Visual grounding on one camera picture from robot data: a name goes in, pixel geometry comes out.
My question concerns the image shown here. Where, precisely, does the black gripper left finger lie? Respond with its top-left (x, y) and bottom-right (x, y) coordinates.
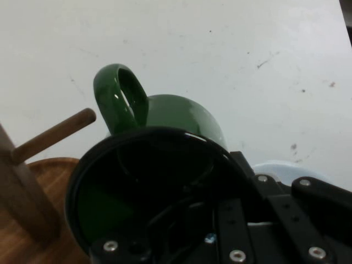
top-left (89, 198), bottom-right (254, 264)

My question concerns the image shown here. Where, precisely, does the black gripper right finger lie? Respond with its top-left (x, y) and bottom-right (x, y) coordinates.
top-left (229, 151), bottom-right (352, 264)

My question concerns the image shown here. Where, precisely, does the green enamel mug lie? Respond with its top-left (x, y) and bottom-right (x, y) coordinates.
top-left (65, 63), bottom-right (250, 258)

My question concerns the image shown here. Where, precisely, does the white ceramic bowl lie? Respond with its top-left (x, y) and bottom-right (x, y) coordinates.
top-left (251, 160), bottom-right (352, 193)

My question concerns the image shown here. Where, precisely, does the wooden mug tree stand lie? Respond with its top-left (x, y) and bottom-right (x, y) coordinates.
top-left (0, 108), bottom-right (97, 264)

